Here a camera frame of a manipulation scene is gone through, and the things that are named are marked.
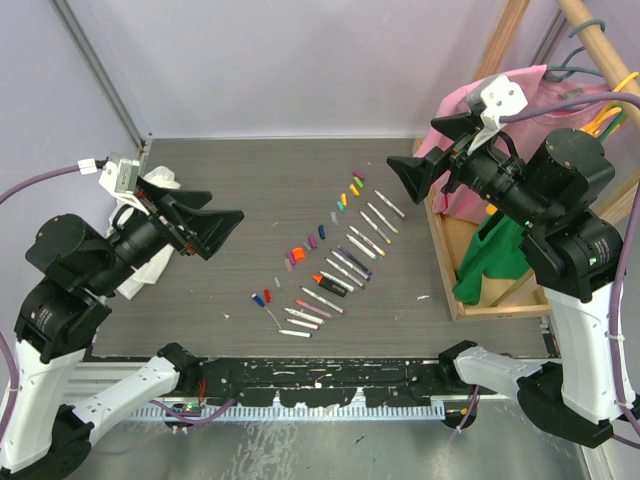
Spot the pink t-shirt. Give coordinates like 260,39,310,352
408,64,614,224

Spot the blue ended white marker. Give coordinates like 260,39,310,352
330,250,370,281

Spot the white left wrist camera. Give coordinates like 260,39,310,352
77,156,141,205

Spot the orange capped black highlighter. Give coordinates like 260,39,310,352
312,275,348,297

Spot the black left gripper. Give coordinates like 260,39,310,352
91,173,247,292

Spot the pink barcode labelled pen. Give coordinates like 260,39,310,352
295,299,333,319

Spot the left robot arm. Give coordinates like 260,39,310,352
1,181,244,479

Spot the red capped white marker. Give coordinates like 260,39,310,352
286,318,319,330

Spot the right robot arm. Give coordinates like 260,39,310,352
387,113,639,448

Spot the orange highlighter cap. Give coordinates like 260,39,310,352
292,247,306,261

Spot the blue capped white marker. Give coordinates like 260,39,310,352
278,329,313,338

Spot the green capped white marker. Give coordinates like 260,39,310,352
366,201,399,234

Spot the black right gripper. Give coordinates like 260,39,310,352
387,108,553,231

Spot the yellow ended white marker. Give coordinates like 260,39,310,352
349,225,386,257

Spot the teal ended white marker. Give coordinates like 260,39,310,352
346,234,378,261

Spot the white crumpled cloth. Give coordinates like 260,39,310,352
107,165,184,301

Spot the blue pen cap with eraser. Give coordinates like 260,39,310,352
252,293,265,308

